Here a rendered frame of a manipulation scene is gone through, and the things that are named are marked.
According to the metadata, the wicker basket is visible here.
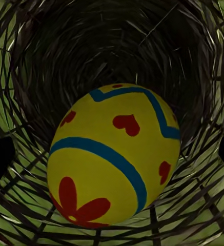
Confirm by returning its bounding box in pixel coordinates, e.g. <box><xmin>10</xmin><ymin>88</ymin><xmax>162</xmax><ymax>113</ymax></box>
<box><xmin>0</xmin><ymin>0</ymin><xmax>224</xmax><ymax>246</ymax></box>

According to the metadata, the easter egg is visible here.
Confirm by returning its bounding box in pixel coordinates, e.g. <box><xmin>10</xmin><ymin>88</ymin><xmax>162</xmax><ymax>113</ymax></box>
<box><xmin>47</xmin><ymin>83</ymin><xmax>181</xmax><ymax>229</ymax></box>

